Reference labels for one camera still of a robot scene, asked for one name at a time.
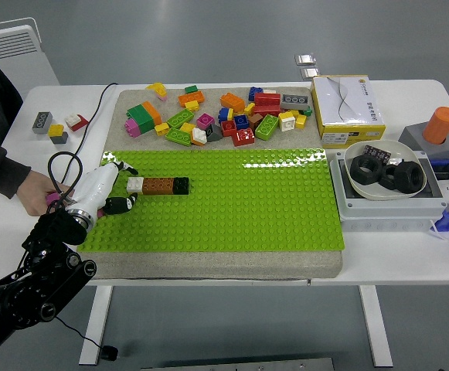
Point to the person's hand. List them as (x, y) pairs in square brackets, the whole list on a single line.
[(35, 191)]

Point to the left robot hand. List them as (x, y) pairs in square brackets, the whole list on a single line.
[(92, 189)]

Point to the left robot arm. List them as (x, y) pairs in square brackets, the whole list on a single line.
[(56, 230)]

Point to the person's forearm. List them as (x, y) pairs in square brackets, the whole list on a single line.
[(0, 166)]

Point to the small grey toy brick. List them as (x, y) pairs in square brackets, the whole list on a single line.
[(60, 138)]

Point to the brown toy brick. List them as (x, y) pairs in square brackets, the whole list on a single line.
[(255, 120), (158, 186)]

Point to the grey long toy brick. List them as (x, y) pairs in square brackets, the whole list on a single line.
[(294, 101), (42, 121)]

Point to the black toy brick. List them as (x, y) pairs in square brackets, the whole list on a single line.
[(181, 185)]

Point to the large orange toy brick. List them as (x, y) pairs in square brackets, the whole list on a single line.
[(152, 112)]

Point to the lime green toy brick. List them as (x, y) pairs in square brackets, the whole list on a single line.
[(179, 118), (177, 136), (266, 127)]

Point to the small pink toy brick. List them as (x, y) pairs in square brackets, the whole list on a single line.
[(163, 97)]

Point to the yellow sloped toy brick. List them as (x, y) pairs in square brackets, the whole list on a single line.
[(156, 89)]

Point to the green studded baseplate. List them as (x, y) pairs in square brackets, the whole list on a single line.
[(228, 201)]

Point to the small green toy brick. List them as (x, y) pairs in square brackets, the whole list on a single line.
[(191, 89), (306, 111)]

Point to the blue toy brick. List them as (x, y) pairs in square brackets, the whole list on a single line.
[(242, 122), (255, 93), (223, 114)]

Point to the large red toy brick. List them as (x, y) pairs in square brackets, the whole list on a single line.
[(266, 103)]

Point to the small white toy brick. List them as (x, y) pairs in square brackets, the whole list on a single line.
[(269, 91)]

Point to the large dark green brick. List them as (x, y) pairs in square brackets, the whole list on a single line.
[(141, 118)]

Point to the white table leg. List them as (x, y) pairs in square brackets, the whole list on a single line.
[(375, 324), (100, 309)]

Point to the dark grey sloped brick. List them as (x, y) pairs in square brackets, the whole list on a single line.
[(214, 134)]

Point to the white panel heater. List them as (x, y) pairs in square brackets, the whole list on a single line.
[(27, 58)]

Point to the small black plug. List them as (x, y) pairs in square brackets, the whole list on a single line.
[(110, 352)]

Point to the white and yellow cardboard box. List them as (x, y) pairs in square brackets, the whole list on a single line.
[(344, 104)]

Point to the large black nut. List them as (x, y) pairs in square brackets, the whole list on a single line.
[(387, 181), (357, 172), (402, 178)]

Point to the purple circuit board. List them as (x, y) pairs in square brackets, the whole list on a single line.
[(378, 152)]

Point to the grey junction box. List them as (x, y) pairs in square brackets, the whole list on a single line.
[(382, 214)]

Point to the white bowl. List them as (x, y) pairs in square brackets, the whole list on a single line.
[(405, 150)]

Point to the grey block with hole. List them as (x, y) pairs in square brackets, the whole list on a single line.
[(411, 135)]

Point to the white zip tie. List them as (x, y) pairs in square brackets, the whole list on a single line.
[(436, 230)]

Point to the orange cylinder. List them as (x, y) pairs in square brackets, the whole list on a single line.
[(438, 123)]

